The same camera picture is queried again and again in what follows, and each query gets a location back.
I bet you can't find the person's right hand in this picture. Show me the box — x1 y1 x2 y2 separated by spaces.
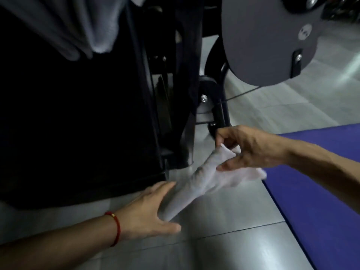
215 125 293 171

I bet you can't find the person's left hand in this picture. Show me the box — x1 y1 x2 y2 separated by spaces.
114 181 182 242

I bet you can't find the purple ribbed mat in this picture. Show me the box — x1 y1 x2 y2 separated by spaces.
263 123 360 270

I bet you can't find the person's right forearm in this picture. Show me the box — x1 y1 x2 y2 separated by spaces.
286 139 360 216

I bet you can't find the person's left forearm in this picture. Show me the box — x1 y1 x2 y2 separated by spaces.
0 215 119 270

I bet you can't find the black weight stack machine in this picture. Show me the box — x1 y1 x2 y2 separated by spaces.
0 0 360 211

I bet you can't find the red string bracelet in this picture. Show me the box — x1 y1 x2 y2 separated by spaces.
104 211 122 247

